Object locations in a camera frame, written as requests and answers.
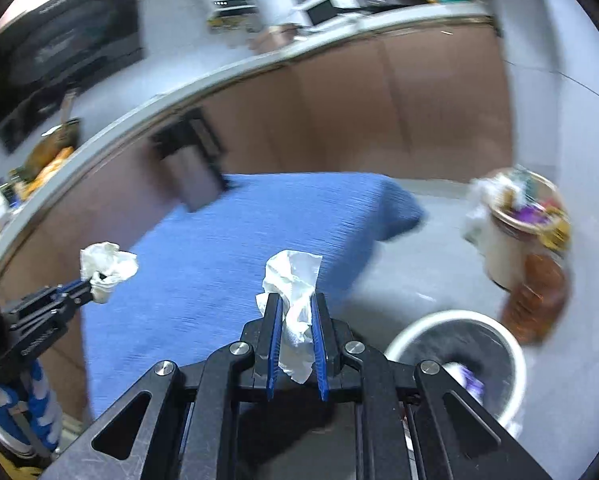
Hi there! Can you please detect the beige bin with basket rim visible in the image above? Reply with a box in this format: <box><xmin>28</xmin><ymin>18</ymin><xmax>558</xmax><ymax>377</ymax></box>
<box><xmin>461</xmin><ymin>166</ymin><xmax>573</xmax><ymax>289</ymax></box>

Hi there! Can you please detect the white water heater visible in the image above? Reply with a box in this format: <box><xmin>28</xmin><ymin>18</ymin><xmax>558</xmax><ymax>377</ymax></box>
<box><xmin>206</xmin><ymin>0</ymin><xmax>261</xmax><ymax>17</ymax></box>

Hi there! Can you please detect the blue table cloth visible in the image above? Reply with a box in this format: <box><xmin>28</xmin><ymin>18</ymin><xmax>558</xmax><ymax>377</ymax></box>
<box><xmin>78</xmin><ymin>171</ymin><xmax>426</xmax><ymax>420</ymax></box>

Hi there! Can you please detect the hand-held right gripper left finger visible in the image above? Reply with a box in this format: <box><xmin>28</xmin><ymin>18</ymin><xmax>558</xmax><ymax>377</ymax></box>
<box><xmin>39</xmin><ymin>292</ymin><xmax>285</xmax><ymax>480</ymax></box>

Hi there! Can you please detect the large purple wrapper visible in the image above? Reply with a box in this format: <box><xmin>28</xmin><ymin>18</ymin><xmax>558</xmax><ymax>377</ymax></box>
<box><xmin>457</xmin><ymin>364</ymin><xmax>486</xmax><ymax>403</ymax></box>

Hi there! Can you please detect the wok with long handle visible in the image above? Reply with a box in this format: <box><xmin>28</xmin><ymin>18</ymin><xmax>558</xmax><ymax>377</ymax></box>
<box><xmin>26</xmin><ymin>89</ymin><xmax>83</xmax><ymax>177</ymax></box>

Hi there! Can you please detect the white microwave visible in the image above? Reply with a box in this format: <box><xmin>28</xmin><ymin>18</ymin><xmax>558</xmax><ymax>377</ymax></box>
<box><xmin>293</xmin><ymin>0</ymin><xmax>351</xmax><ymax>27</ymax></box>

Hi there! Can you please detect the brown rice cooker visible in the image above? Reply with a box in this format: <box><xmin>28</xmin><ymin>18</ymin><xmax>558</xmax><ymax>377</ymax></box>
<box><xmin>250</xmin><ymin>23</ymin><xmax>301</xmax><ymax>54</ymax></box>

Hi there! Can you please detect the white tissue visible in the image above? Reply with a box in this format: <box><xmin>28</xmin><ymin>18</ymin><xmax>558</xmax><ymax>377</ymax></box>
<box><xmin>79</xmin><ymin>241</ymin><xmax>140</xmax><ymax>305</ymax></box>
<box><xmin>255</xmin><ymin>248</ymin><xmax>325</xmax><ymax>384</ymax></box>

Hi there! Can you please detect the amber oil bottle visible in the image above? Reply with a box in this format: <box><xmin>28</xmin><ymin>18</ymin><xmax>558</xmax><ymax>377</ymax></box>
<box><xmin>498</xmin><ymin>251</ymin><xmax>571</xmax><ymax>347</ymax></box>

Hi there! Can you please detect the steel kettle with black lid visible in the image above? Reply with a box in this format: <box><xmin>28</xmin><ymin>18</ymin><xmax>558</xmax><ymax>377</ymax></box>
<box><xmin>148</xmin><ymin>109</ymin><xmax>231</xmax><ymax>213</ymax></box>

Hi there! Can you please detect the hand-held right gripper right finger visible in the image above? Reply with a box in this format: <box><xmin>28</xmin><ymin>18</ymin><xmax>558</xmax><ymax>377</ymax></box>
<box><xmin>311</xmin><ymin>292</ymin><xmax>553</xmax><ymax>480</ymax></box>

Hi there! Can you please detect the black range hood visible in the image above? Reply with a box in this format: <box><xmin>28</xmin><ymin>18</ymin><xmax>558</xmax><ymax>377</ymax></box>
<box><xmin>0</xmin><ymin>0</ymin><xmax>146</xmax><ymax>156</ymax></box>

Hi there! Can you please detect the orange snack packet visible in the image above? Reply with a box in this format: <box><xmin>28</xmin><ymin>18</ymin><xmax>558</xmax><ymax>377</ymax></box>
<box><xmin>23</xmin><ymin>145</ymin><xmax>76</xmax><ymax>197</ymax></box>

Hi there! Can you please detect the kitchen counter with brown cabinets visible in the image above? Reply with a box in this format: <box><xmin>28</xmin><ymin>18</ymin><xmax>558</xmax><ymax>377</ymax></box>
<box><xmin>0</xmin><ymin>0</ymin><xmax>516</xmax><ymax>413</ymax></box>

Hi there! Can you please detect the white round bin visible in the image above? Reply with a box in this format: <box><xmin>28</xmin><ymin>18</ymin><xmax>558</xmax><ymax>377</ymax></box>
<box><xmin>382</xmin><ymin>309</ymin><xmax>529</xmax><ymax>427</ymax></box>

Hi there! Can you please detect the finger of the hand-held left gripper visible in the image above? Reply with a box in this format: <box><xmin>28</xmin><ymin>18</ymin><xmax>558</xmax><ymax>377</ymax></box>
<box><xmin>63</xmin><ymin>288</ymin><xmax>97</xmax><ymax>311</ymax></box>
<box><xmin>58</xmin><ymin>279</ymin><xmax>95</xmax><ymax>298</ymax></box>

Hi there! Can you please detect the blue white striped shoe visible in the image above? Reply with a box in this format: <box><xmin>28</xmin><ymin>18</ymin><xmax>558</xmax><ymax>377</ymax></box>
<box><xmin>0</xmin><ymin>359</ymin><xmax>64</xmax><ymax>458</ymax></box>

